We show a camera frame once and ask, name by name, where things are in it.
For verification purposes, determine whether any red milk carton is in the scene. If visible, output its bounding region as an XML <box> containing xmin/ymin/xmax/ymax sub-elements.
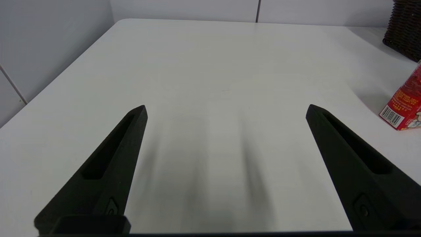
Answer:
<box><xmin>379</xmin><ymin>61</ymin><xmax>421</xmax><ymax>131</ymax></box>

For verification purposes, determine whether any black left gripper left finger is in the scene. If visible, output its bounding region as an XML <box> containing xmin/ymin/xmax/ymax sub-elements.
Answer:
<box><xmin>34</xmin><ymin>105</ymin><xmax>148</xmax><ymax>235</ymax></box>

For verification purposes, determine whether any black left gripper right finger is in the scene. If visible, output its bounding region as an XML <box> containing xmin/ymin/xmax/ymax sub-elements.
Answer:
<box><xmin>306</xmin><ymin>104</ymin><xmax>421</xmax><ymax>231</ymax></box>

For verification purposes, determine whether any dark brown wicker basket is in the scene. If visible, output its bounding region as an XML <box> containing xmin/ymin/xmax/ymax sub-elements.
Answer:
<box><xmin>382</xmin><ymin>0</ymin><xmax>421</xmax><ymax>63</ymax></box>

